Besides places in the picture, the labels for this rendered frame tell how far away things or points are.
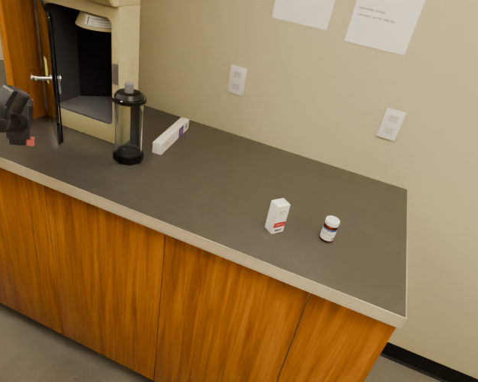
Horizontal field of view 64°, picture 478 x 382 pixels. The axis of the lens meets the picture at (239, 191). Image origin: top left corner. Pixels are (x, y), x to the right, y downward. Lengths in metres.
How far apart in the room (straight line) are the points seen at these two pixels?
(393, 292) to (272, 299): 0.33
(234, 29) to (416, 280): 1.32
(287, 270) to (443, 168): 0.83
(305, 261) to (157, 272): 0.49
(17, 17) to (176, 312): 1.12
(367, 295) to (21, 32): 1.37
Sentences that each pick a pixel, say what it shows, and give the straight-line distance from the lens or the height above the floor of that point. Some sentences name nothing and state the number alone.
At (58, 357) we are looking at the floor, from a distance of 1.98.
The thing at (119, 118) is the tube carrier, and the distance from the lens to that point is 1.29.
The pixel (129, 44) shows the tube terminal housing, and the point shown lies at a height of 1.29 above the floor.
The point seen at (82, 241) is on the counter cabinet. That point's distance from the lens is 1.42.
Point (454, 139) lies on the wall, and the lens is 1.59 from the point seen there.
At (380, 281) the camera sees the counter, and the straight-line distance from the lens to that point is 1.11.
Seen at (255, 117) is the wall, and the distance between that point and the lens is 1.66.
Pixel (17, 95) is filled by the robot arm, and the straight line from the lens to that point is 1.20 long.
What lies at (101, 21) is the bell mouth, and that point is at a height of 1.34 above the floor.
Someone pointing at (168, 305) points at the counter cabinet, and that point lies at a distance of 1.37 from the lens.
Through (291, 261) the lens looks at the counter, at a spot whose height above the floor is 0.94.
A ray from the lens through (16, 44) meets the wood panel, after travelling 1.58.
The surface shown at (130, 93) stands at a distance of 1.29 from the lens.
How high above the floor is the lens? 1.62
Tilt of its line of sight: 32 degrees down
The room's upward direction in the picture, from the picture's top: 11 degrees clockwise
